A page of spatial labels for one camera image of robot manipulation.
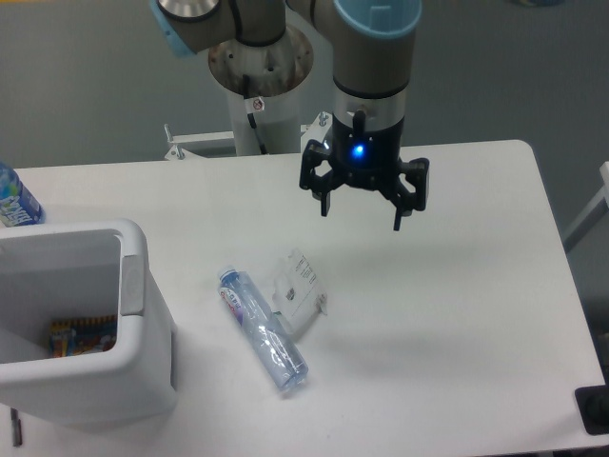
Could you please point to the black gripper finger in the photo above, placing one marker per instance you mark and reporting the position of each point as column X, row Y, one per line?
column 405, row 185
column 315, row 153

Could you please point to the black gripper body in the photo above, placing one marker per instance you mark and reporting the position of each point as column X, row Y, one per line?
column 362, row 157

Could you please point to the clear plastic packaging bag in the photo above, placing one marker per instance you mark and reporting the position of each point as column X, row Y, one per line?
column 299, row 295

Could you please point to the clear plastic water bottle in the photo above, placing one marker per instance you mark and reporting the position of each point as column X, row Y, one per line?
column 275, row 349

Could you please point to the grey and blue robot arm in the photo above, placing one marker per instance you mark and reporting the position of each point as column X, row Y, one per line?
column 372, row 44

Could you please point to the white plastic trash can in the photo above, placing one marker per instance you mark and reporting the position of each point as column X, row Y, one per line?
column 56, row 272

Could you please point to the black box at table edge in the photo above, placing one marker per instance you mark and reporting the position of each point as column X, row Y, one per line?
column 593, row 406

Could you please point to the blue labelled water bottle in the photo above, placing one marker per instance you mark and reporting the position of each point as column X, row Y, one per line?
column 19, row 207

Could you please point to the colourful snack wrapper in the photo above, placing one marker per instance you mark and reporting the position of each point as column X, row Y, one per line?
column 80, row 336

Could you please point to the small dark metal bar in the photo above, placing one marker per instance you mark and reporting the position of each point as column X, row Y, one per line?
column 16, row 430

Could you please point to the white metal bracket frame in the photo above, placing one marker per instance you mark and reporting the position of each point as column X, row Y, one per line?
column 222, row 143

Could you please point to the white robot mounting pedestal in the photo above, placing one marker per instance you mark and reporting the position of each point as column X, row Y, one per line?
column 261, row 86

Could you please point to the white frame at right edge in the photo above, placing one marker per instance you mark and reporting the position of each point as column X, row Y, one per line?
column 590, row 215

